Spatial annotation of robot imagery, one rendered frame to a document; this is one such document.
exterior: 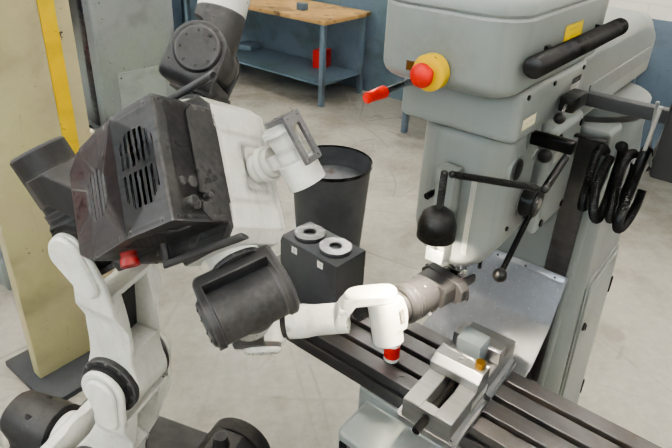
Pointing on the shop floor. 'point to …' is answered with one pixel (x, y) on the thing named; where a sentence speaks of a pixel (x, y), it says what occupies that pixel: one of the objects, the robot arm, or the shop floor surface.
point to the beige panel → (58, 366)
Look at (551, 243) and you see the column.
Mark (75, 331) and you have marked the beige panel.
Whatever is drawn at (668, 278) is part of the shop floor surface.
